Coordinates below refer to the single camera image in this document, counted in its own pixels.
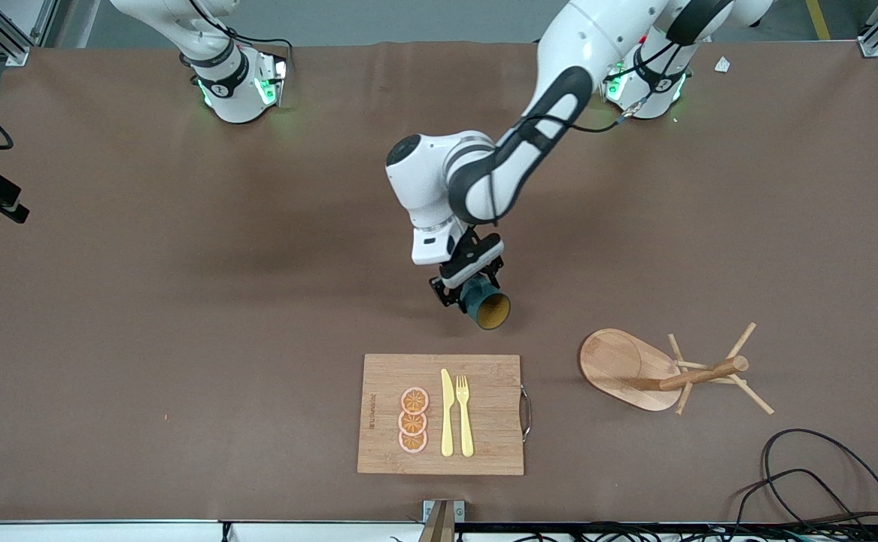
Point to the metal table edge bracket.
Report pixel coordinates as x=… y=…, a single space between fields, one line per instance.
x=438 y=523

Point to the wooden mug tree stand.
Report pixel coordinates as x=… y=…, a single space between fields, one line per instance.
x=619 y=369

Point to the yellow plastic knife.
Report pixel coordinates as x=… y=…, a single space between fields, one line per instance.
x=447 y=421

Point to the white paper scrap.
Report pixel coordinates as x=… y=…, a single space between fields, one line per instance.
x=722 y=65

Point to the teal cup with yellow inside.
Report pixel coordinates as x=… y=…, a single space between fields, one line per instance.
x=493 y=310

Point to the yellow plastic fork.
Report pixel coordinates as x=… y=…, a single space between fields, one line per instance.
x=466 y=429

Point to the orange slice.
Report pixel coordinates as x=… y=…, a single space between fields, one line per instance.
x=413 y=443
x=414 y=400
x=412 y=423

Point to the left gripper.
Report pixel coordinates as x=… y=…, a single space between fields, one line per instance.
x=472 y=249

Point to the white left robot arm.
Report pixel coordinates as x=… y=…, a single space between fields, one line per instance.
x=559 y=60

